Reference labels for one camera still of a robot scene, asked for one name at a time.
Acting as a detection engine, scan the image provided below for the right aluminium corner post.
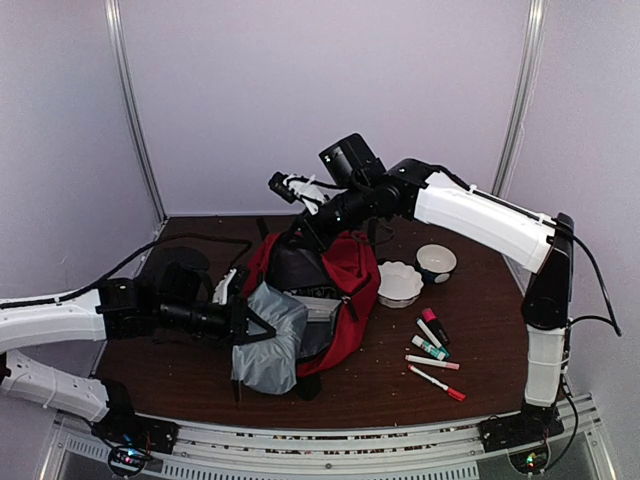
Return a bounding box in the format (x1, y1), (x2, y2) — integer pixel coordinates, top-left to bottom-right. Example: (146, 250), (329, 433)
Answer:
(492, 0), (546, 198)

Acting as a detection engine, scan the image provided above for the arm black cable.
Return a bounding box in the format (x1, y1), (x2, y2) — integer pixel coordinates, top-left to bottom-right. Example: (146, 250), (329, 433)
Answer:
(0, 234), (254, 309)
(549, 229), (624, 451)

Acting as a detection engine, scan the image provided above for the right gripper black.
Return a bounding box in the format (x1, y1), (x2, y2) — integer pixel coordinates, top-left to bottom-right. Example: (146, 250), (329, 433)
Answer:
(282, 181), (374, 255)

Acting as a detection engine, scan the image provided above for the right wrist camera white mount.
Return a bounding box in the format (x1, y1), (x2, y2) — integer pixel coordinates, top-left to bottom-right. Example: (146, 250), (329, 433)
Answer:
(268, 172), (329, 215)

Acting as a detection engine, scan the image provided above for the grey pencil pouch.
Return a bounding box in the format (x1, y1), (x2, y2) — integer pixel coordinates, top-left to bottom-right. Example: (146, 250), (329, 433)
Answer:
(231, 282), (308, 395)

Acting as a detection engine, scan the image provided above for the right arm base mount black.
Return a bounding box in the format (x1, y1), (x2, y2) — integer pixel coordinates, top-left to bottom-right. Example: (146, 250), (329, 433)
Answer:
(477, 404), (564, 453)

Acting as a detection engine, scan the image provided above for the white pen red cap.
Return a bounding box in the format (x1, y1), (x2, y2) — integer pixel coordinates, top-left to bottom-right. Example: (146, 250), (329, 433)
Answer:
(408, 364), (466, 402)

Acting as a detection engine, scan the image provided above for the white black marker teal cap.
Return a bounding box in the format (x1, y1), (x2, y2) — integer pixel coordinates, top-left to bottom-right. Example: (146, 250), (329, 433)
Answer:
(416, 319), (442, 349)

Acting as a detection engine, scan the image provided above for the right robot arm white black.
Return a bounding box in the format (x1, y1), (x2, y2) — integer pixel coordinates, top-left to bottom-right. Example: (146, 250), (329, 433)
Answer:
(284, 158), (573, 442)

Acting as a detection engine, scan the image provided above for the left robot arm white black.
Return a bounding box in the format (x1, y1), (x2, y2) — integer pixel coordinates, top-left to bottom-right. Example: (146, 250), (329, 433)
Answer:
(1, 279), (276, 444)

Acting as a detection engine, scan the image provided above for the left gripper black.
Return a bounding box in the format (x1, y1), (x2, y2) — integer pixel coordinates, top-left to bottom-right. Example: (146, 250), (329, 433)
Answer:
(157, 293), (274, 350)

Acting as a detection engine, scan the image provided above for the paperback book with pink flowers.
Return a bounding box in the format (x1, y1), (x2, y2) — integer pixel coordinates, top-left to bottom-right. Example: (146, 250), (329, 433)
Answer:
(285, 286), (342, 323)

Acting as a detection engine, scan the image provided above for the aluminium front rail frame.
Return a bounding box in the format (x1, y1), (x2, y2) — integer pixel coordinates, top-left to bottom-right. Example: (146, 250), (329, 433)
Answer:
(42, 394), (616, 480)

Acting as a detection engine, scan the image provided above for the pink highlighter marker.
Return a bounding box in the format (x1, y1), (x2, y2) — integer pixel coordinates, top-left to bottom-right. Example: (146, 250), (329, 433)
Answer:
(421, 308), (451, 346)

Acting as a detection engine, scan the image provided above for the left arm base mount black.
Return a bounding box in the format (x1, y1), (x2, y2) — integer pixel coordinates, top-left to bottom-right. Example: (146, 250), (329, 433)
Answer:
(92, 380), (179, 454)

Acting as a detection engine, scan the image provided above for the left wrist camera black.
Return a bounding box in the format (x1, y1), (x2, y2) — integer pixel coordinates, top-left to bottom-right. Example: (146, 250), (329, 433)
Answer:
(212, 266), (249, 305)

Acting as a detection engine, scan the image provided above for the dark blue dotted bowl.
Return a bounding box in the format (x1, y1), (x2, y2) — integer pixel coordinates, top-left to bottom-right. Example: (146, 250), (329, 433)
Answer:
(415, 244), (457, 284)

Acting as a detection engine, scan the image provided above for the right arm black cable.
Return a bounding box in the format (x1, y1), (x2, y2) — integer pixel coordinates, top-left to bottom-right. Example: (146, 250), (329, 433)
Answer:
(549, 229), (624, 451)

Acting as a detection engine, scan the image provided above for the red backpack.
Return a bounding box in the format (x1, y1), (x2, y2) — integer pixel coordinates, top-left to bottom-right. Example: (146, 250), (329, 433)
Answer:
(243, 231), (381, 401)

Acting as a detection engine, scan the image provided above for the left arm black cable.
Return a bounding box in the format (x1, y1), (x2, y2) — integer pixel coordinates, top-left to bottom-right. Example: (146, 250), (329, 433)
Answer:
(0, 234), (254, 309)

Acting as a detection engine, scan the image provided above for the aluminium corner post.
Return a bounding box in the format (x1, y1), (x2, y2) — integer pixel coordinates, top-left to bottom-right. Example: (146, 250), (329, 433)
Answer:
(492, 0), (546, 198)
(104, 0), (168, 223)

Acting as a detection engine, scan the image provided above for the white pen pink cap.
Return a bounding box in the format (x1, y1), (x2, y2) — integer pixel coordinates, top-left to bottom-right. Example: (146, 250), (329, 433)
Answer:
(404, 355), (460, 371)

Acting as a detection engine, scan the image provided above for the white green glue stick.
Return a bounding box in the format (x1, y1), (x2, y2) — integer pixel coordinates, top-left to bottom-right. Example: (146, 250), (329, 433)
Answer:
(411, 335), (449, 360)

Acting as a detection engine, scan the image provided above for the left aluminium corner post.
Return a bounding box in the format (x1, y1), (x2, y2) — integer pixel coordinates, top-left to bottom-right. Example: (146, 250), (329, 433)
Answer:
(104, 0), (168, 223)

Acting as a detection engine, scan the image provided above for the white scalloped bowl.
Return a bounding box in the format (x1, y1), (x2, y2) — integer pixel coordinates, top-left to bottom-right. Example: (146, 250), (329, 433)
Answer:
(377, 261), (424, 309)

